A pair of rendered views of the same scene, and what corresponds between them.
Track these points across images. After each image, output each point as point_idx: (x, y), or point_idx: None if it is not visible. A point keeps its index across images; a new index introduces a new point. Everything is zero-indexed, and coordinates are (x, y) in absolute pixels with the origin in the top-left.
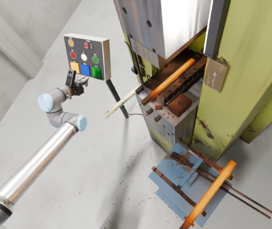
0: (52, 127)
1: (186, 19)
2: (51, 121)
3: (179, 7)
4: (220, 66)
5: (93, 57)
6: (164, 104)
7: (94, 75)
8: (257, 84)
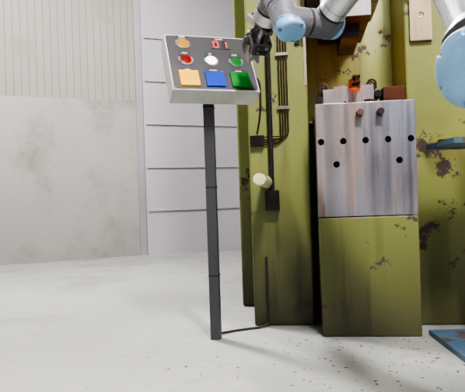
0: (295, 18)
1: None
2: (293, 8)
3: None
4: (424, 1)
5: (230, 57)
6: (375, 95)
7: (236, 82)
8: None
